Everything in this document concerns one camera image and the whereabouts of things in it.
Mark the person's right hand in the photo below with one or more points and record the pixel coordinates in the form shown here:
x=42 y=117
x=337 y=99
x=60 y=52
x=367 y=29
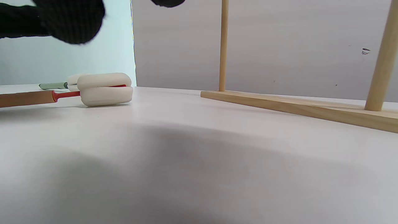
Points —
x=71 y=21

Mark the wooden hanging rack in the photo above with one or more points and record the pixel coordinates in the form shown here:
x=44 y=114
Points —
x=298 y=107

